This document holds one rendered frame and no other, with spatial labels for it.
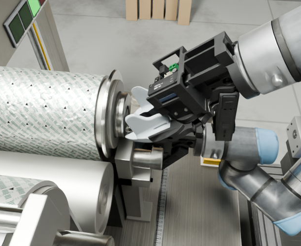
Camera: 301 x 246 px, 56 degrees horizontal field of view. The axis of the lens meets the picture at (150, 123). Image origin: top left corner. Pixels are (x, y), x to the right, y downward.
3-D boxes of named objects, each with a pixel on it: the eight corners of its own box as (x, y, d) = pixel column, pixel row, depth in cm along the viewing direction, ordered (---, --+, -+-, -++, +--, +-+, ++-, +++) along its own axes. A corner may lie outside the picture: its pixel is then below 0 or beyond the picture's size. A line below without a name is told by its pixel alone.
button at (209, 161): (227, 166, 81) (229, 162, 79) (203, 163, 82) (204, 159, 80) (226, 146, 85) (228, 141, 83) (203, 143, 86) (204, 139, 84)
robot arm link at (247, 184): (243, 209, 68) (256, 189, 59) (208, 175, 73) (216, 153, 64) (263, 189, 71) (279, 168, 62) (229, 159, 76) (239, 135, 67)
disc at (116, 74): (111, 174, 49) (98, 123, 37) (108, 173, 49) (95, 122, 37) (125, 108, 58) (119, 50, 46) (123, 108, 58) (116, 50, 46)
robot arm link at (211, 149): (217, 137, 66) (218, 168, 61) (197, 135, 66) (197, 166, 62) (224, 117, 60) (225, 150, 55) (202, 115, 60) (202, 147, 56)
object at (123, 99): (132, 100, 52) (127, 140, 50) (121, 99, 52) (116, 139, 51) (126, 86, 45) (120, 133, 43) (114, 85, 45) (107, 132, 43)
